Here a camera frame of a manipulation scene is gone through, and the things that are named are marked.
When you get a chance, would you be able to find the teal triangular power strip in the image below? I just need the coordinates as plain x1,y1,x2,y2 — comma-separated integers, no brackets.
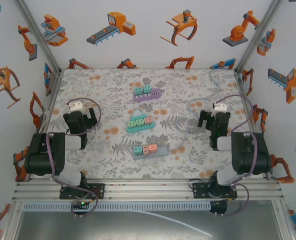
126,109,155,133

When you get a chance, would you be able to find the grey blue power strip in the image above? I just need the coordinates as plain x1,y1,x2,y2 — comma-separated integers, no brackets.
132,145,170,161

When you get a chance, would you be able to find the purple power strip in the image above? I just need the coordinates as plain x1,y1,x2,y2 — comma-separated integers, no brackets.
133,87,161,103

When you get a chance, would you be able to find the floral table mat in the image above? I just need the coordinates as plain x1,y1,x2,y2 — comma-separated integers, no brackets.
41,67,266,180

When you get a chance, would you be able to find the black connector box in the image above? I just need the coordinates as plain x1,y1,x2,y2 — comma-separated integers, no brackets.
209,200,228,216

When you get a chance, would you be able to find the circuit board with green light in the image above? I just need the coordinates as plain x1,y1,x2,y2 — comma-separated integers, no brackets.
71,199,91,216

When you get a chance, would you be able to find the white plastic tube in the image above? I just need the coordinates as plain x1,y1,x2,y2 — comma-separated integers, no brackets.
134,209,213,238

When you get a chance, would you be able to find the grey metal panel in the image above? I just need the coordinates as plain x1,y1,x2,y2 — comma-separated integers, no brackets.
12,210,288,240

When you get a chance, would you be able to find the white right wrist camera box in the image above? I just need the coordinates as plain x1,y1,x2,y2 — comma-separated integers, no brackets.
212,102,227,113

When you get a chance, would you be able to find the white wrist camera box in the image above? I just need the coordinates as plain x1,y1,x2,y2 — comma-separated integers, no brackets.
67,100,85,112
212,102,227,113

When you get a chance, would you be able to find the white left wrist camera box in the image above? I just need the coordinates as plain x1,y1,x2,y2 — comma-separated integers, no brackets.
67,100,85,112

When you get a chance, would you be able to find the aluminium side rail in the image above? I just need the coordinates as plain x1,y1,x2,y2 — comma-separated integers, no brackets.
39,69,63,137

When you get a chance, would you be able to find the grey blue power cable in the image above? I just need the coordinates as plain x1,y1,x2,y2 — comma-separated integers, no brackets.
169,68,241,153

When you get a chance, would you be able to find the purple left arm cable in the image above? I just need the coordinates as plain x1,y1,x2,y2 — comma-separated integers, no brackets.
45,97,103,216

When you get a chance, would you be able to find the aluminium frame post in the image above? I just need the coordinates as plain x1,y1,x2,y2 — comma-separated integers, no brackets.
235,0,286,73
14,0,62,73

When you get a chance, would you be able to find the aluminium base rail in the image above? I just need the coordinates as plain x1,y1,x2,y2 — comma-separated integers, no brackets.
11,180,285,203

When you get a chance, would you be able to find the white slotted cable duct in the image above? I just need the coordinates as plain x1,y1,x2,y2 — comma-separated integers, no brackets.
21,201,212,212

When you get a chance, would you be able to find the aluminium frame leg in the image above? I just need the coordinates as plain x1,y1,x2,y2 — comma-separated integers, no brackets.
272,199,296,240
2,201,23,240

